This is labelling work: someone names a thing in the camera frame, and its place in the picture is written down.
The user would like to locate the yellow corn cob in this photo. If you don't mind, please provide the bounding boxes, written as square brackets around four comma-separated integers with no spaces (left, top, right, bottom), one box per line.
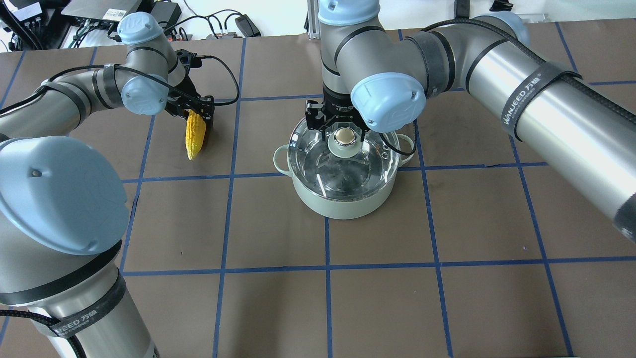
[185,110,207,161]

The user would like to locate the glass pot lid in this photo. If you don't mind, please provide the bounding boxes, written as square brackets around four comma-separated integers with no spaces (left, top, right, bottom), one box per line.
[288,120,403,202]

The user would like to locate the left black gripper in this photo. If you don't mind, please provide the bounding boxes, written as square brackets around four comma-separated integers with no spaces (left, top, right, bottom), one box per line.
[165,75,215,131]

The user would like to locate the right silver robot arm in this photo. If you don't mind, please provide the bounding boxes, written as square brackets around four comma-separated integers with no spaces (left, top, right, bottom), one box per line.
[305,0,636,241]

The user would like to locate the small black power adapter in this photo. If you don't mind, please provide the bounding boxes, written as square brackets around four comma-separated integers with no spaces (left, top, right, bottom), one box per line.
[235,14,261,38]

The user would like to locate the pale green cooking pot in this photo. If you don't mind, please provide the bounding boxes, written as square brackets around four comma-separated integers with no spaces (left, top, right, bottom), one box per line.
[273,119,416,220]

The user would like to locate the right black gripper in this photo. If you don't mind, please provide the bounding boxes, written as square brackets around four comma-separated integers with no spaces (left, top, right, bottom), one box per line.
[305,93,370,144]

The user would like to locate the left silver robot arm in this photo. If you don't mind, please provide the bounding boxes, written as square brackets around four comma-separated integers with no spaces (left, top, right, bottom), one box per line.
[0,12,215,358]

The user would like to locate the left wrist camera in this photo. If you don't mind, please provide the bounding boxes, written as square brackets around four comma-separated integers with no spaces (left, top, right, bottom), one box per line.
[175,49,203,71]

